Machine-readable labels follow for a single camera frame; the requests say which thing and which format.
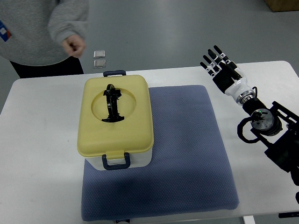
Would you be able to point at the person's bare hand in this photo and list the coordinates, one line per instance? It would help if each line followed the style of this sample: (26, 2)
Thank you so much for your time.
(74, 46)

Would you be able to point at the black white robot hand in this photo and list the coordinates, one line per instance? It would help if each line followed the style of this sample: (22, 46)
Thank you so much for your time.
(227, 76)

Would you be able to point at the yellow box lid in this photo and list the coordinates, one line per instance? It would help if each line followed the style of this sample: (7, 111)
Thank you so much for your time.
(115, 116)

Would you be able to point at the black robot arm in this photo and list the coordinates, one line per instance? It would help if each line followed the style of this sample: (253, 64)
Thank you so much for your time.
(277, 128)

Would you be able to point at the grey sweatshirt sleeve forearm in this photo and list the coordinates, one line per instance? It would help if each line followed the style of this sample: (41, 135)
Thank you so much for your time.
(69, 17)

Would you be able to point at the brown cardboard box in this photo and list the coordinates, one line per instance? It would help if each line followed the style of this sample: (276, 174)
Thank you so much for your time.
(282, 5)

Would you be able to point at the white storage box base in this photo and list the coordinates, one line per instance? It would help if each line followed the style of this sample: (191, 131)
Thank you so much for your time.
(127, 160)

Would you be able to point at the upper metal floor plate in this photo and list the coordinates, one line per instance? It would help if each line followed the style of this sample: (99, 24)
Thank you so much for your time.
(99, 54)

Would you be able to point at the person's grey sweatshirt torso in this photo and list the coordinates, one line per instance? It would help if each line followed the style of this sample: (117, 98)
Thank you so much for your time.
(30, 42)

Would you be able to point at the blue quilted mat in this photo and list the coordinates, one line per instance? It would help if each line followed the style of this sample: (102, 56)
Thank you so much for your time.
(189, 170)

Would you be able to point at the black table bracket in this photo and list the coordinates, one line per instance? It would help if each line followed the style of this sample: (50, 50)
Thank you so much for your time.
(288, 215)

